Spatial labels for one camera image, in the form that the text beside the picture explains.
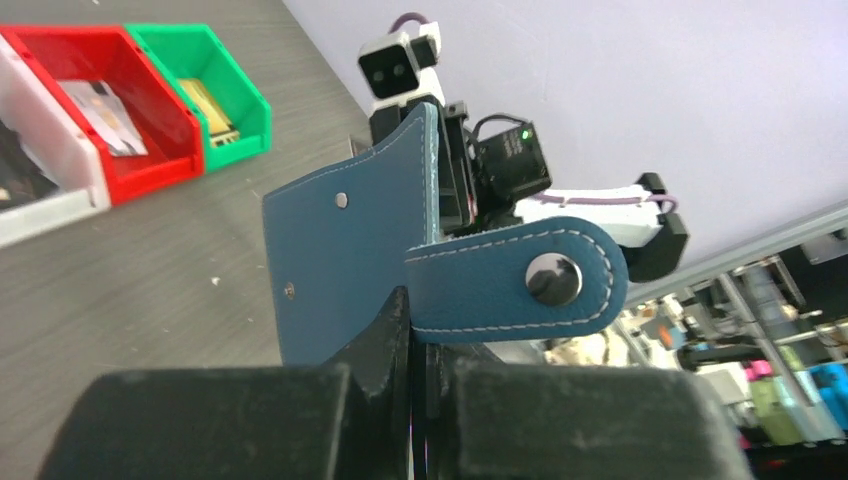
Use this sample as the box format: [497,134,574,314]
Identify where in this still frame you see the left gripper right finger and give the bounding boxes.
[423,345,753,479]

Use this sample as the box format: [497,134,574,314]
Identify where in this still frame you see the red plastic bin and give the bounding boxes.
[1,25,205,206]

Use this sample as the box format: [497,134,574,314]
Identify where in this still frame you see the black card stack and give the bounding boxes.
[1,123,59,211]

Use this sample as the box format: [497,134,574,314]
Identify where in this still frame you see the pink white cards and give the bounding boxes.
[58,80,148,157]

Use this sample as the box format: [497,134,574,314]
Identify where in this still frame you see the gold cards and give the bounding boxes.
[178,78,240,147]

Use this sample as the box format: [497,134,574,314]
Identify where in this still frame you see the white plastic bin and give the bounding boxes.
[1,40,112,247]

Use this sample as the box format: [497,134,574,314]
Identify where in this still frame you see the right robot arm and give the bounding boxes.
[369,94,689,284]

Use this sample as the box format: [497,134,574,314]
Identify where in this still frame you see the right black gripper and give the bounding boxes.
[369,96,476,235]

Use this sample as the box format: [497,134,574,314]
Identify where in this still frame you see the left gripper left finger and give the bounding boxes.
[38,288,410,479]

